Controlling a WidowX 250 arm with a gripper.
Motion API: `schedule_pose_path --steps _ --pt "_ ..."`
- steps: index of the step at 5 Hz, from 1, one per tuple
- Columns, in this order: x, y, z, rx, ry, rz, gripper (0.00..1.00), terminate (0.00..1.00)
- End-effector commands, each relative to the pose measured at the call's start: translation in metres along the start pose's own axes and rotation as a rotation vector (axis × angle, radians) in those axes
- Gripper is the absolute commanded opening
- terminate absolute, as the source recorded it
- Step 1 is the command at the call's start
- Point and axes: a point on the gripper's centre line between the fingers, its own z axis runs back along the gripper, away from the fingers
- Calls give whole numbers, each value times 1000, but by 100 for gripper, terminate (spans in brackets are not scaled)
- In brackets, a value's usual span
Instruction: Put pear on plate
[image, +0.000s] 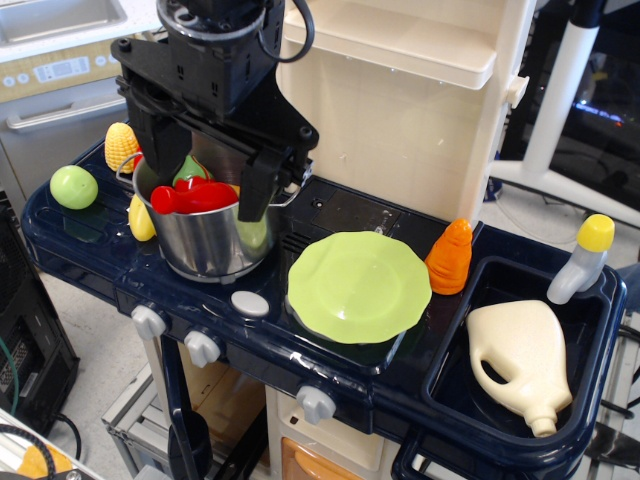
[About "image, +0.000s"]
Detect black computer case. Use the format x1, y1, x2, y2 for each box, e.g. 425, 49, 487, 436
1, 206, 79, 436

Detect orange toy drawer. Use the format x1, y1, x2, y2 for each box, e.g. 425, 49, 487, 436
281, 437, 388, 479

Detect grey round stove button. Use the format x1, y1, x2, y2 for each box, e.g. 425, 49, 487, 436
230, 290, 270, 318

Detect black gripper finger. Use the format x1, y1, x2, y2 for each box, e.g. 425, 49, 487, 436
127, 99, 192, 182
238, 148, 292, 222

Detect yellow toy banana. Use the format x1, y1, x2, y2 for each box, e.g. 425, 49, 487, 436
128, 194, 156, 242

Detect green toy pear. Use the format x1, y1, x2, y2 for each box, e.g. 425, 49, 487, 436
172, 155, 213, 187

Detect stainless steel appliance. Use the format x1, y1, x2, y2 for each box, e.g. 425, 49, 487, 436
1, 1, 160, 215

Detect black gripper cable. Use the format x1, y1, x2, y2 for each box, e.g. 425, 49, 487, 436
257, 0, 317, 64

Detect orange toy carrot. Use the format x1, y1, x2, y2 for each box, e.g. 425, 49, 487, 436
425, 218, 473, 295

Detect grey stove knob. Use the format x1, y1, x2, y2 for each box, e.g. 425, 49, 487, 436
131, 305, 167, 340
296, 386, 336, 425
184, 331, 221, 368

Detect grey stove knob left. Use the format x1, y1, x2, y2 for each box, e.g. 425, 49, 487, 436
131, 305, 167, 340

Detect dark blue toy kitchen counter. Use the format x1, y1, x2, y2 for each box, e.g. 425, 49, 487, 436
22, 146, 626, 479

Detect white metal stand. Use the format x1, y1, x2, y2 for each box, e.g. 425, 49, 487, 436
490, 1, 639, 228

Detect grey toy faucet yellow cap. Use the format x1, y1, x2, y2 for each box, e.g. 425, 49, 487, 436
547, 214, 615, 305

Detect red toy pepper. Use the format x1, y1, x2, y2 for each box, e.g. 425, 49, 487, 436
151, 176, 239, 215

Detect green toy apple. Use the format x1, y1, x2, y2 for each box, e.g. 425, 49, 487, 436
50, 165, 99, 210

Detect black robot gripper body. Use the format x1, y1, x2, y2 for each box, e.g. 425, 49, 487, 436
111, 10, 319, 185

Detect grey stove knob middle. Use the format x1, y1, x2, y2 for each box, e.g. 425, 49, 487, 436
184, 331, 221, 368

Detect grey stove knob right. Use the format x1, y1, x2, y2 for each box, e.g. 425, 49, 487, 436
296, 386, 336, 425

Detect cream toy kitchen cabinet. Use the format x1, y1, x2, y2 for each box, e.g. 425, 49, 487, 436
278, 1, 535, 222

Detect cream plastic jug bottle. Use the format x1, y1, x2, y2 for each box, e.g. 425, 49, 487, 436
466, 300, 573, 438

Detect yellow toy corn cob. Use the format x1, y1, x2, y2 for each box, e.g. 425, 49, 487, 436
104, 122, 140, 174

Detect light green plastic plate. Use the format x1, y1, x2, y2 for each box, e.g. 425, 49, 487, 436
287, 231, 432, 344

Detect silver metal pot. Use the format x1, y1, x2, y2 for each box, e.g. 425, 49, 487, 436
128, 136, 299, 283

